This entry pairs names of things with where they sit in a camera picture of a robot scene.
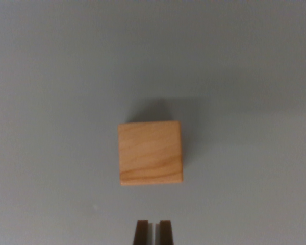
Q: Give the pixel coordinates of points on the wooden cube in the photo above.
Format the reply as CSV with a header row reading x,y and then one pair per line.
x,y
150,153

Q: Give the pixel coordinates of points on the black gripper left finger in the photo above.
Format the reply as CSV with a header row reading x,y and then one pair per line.
x,y
142,233

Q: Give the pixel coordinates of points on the grey plastic tub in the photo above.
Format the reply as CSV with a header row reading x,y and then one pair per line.
x,y
40,102

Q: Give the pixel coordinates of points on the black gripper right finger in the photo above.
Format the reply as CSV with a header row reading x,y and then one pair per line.
x,y
166,233

